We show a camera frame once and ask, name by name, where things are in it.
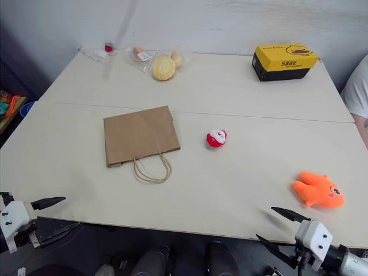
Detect blue bucket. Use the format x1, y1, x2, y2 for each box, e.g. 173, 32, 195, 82
20, 101, 36, 117

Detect peach bun toy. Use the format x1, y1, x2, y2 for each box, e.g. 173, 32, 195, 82
171, 50, 184, 70

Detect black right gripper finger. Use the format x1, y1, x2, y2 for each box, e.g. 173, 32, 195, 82
270, 206, 312, 228
255, 234, 297, 267

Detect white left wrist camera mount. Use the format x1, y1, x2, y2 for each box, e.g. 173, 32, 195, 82
0, 200, 37, 254

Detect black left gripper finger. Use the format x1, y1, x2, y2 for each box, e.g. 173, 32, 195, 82
30, 196, 67, 212
39, 221, 81, 248

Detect small clear plastic wrapper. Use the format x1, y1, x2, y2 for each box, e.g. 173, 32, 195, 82
81, 47, 119, 62

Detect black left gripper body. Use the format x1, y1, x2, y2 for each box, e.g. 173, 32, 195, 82
13, 220, 43, 249

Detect clear plastic bag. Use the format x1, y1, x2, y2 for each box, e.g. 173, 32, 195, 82
125, 45, 190, 76

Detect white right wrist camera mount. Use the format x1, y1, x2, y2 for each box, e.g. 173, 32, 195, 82
295, 219, 334, 271

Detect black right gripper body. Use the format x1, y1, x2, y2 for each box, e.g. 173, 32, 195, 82
290, 220, 316, 273

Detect yellow round bread toy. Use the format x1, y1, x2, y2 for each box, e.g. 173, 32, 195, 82
152, 56, 177, 82

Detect person in white shirt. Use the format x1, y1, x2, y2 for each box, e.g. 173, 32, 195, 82
340, 53, 368, 151

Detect colourful toys on shelf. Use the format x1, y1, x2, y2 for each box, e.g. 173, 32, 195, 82
0, 90, 27, 119

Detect yellow black duck print box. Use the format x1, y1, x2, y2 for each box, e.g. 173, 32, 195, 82
251, 43, 320, 83

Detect brown paper bag with handles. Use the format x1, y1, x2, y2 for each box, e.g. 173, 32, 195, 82
103, 105, 182, 185

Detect orange plush toy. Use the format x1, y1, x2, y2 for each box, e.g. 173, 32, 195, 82
292, 171, 346, 209

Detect red white plush toy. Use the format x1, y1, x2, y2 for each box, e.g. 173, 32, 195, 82
204, 128, 230, 150

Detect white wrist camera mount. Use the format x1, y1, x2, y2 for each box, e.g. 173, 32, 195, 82
0, 200, 37, 254
295, 219, 334, 271

